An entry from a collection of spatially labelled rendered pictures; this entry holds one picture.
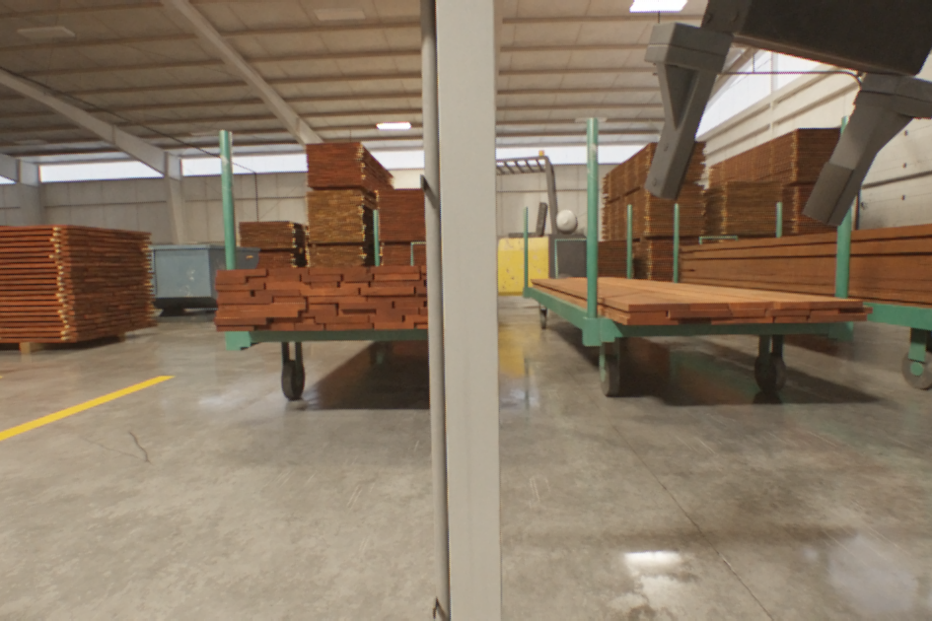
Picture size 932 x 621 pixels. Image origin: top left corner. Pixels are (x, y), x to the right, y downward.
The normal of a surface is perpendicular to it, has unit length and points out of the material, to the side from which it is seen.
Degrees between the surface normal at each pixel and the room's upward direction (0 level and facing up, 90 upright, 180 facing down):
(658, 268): 90
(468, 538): 90
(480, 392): 90
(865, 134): 83
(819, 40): 113
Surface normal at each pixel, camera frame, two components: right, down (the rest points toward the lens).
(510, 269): -0.25, 0.09
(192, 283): -0.03, 0.09
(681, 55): 0.08, 0.48
